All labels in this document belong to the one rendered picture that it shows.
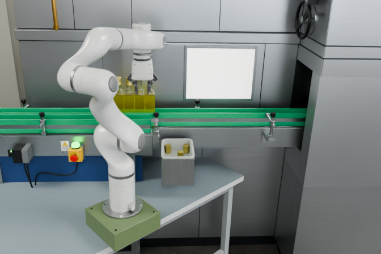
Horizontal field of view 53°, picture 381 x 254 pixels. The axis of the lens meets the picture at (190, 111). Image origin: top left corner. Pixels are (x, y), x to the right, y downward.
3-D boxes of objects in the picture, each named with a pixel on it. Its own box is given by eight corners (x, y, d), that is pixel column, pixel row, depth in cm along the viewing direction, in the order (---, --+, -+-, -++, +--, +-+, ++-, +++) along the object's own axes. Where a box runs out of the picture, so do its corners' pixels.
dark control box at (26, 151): (33, 156, 211) (32, 143, 208) (29, 164, 204) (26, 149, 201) (18, 157, 211) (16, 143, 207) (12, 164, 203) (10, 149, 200)
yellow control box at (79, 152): (84, 156, 213) (83, 144, 210) (81, 163, 206) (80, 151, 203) (71, 156, 212) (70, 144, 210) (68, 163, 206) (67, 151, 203)
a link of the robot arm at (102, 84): (119, 131, 181) (151, 137, 176) (109, 153, 175) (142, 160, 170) (77, 58, 141) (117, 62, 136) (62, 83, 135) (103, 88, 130)
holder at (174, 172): (190, 160, 229) (191, 136, 223) (193, 185, 203) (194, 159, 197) (161, 160, 227) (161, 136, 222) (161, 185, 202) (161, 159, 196)
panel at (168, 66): (252, 99, 240) (257, 45, 227) (253, 101, 237) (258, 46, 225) (105, 98, 234) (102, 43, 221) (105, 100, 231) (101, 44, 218)
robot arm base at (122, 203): (151, 206, 185) (151, 173, 179) (119, 224, 172) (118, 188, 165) (125, 191, 197) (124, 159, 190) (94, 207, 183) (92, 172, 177)
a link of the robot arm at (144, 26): (155, 50, 181) (138, 49, 184) (155, 22, 176) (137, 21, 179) (148, 54, 174) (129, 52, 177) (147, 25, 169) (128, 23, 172)
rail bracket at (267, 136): (268, 141, 229) (272, 105, 221) (276, 154, 214) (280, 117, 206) (260, 141, 229) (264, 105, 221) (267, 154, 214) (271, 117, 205)
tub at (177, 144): (191, 151, 221) (192, 138, 218) (194, 172, 200) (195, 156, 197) (161, 152, 220) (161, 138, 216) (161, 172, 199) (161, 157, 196)
